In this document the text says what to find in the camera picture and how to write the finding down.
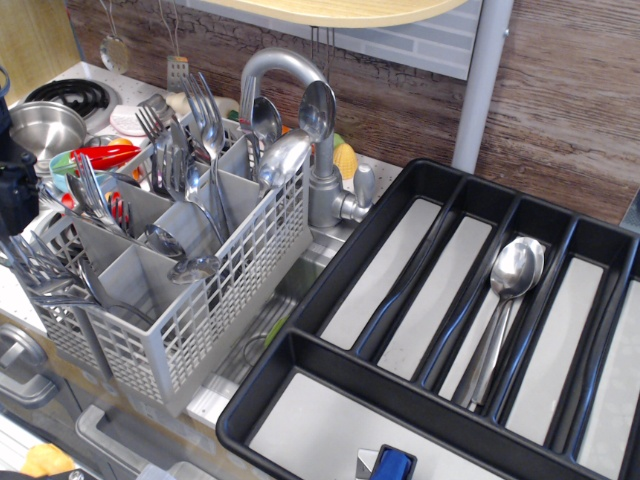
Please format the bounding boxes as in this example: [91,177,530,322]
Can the silver kitchen faucet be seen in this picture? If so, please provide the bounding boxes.
[241,47,369,228]

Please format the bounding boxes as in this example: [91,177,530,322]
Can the teal toy bowl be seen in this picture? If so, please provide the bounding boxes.
[49,150,107,193]

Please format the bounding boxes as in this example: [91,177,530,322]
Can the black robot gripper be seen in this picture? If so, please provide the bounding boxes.
[1,152,39,236]

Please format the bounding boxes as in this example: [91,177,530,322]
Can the yellow toy bottom left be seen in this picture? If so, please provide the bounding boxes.
[20,444,75,478]

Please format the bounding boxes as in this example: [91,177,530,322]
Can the light wooden shelf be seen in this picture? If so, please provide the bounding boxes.
[208,0,465,28]

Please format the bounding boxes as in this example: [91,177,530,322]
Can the fork in back compartment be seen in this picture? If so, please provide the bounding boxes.
[239,76,261,181]

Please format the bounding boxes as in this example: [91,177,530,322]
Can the black cutlery tray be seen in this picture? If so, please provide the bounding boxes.
[217,159,639,479]

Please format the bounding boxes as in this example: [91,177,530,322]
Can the hanging small grater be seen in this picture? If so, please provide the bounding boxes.
[158,1,189,93]

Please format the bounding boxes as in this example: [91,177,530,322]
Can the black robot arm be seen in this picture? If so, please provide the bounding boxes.
[0,67,39,237]

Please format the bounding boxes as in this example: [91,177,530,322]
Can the forks bundle left end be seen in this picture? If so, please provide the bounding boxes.
[11,234,97,305]

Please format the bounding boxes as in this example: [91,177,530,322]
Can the hanging metal strainer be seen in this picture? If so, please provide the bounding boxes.
[99,0,130,75]

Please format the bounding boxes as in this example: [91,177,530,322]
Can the grey plastic cutlery basket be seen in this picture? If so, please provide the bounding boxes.
[38,123,312,415]

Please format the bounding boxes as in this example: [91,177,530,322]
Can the forks in middle compartment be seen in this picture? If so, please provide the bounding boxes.
[65,153,129,238]

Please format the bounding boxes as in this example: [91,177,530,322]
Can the big steel spoon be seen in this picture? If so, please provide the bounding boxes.
[1,236,73,294]

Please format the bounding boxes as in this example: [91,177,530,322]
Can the blue object at tray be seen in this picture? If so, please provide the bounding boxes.
[370,445,417,480]

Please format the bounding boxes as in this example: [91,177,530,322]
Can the small spoon front compartment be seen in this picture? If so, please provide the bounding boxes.
[145,224,186,259]

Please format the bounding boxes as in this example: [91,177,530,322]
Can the black stove burner coil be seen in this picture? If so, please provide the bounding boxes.
[24,79,113,119]

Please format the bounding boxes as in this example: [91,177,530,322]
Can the top spoon in tray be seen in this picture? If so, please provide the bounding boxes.
[469,237,537,406]

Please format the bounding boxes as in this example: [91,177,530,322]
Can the small spoon over rim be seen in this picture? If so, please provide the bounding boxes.
[167,256,220,285]

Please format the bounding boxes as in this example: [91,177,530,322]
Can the stainless steel pot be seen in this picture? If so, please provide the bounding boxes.
[10,101,87,164]

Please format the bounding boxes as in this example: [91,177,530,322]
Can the spoon in back compartment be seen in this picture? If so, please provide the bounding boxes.
[251,96,283,150]

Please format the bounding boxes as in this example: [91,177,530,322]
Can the yellow toy corn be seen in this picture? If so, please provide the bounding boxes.
[333,143,358,180]

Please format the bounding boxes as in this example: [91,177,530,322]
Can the pink white scrub pad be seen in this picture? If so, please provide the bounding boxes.
[109,105,145,137]

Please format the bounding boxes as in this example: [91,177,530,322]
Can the large spoon by faucet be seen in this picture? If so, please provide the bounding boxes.
[298,80,336,143]

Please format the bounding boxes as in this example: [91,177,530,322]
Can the large spoon bowl leaning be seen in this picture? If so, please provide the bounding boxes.
[257,129,311,192]

